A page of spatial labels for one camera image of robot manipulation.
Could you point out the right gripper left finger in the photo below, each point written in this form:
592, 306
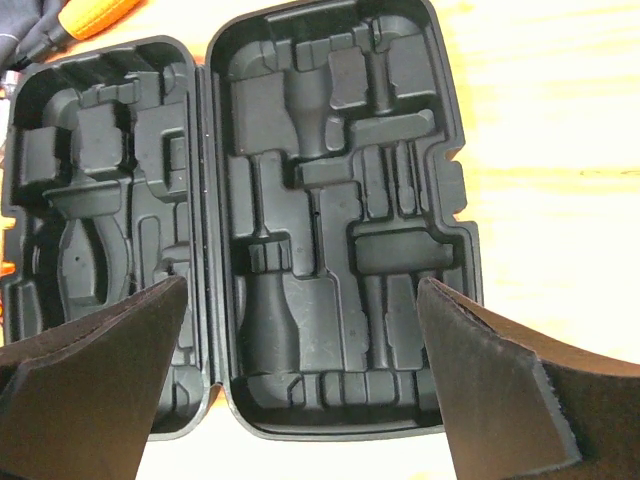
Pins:
78, 401

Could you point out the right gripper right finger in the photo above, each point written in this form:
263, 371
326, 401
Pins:
518, 404

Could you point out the black plastic tool case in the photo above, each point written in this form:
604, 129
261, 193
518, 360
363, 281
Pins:
302, 179

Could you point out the grey folded cloth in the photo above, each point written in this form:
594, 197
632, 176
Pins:
23, 22

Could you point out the orange black screwdriver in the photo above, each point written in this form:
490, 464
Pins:
76, 22

